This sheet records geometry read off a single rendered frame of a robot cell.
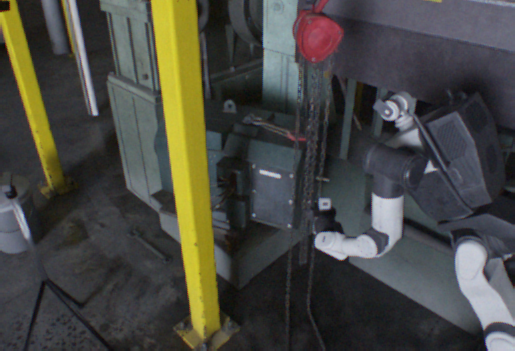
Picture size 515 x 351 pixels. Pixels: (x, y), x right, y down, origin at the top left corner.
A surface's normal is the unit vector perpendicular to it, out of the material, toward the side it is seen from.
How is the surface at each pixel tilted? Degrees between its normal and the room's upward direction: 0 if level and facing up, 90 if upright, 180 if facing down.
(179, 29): 90
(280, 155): 45
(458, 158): 90
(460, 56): 90
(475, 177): 90
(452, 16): 78
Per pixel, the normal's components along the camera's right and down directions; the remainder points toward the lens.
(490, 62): -0.69, 0.37
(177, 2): 0.72, 0.36
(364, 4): -0.68, 0.18
